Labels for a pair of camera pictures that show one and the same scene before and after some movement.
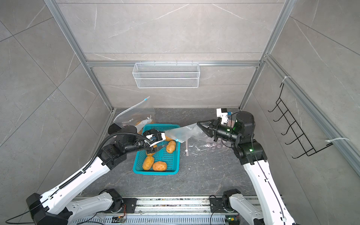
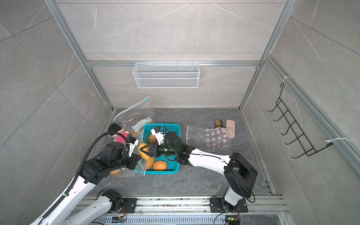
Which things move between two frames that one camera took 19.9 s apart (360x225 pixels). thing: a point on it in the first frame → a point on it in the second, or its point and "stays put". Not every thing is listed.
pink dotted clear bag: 197,146 stays put
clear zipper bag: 183,133 → 139,169
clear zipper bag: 142,112 stays put
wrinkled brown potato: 159,166 stays put
